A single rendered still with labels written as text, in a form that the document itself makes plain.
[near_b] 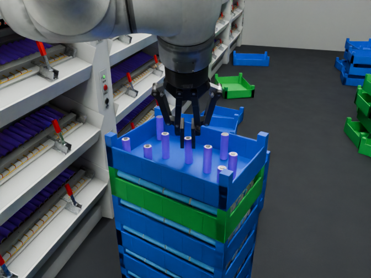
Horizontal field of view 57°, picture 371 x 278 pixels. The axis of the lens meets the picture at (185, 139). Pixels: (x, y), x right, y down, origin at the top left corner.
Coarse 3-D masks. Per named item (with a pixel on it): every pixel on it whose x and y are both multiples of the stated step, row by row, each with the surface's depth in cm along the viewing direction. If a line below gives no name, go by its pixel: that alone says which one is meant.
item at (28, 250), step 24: (72, 168) 115; (96, 168) 113; (48, 192) 101; (72, 192) 107; (96, 192) 110; (24, 216) 92; (48, 216) 97; (72, 216) 99; (0, 240) 84; (24, 240) 88; (48, 240) 91; (0, 264) 76; (24, 264) 84
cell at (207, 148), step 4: (204, 148) 72; (208, 148) 72; (212, 148) 73; (204, 152) 73; (208, 152) 72; (204, 156) 73; (208, 156) 73; (204, 160) 74; (208, 160) 73; (204, 164) 74; (208, 164) 74; (204, 168) 75; (208, 168) 74; (204, 172) 75; (208, 172) 75
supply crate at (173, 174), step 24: (120, 144) 80; (144, 144) 87; (216, 144) 84; (240, 144) 80; (264, 144) 75; (120, 168) 76; (144, 168) 72; (168, 168) 68; (192, 168) 77; (216, 168) 77; (240, 168) 77; (192, 192) 67; (216, 192) 64; (240, 192) 69
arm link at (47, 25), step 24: (0, 0) 42; (24, 0) 40; (48, 0) 33; (72, 0) 33; (96, 0) 40; (120, 0) 43; (24, 24) 43; (48, 24) 40; (72, 24) 40; (96, 24) 41; (120, 24) 45
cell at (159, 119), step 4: (156, 116) 86; (160, 116) 86; (156, 120) 86; (160, 120) 86; (156, 124) 86; (160, 124) 86; (156, 128) 87; (160, 128) 86; (160, 132) 87; (160, 136) 88; (160, 140) 88
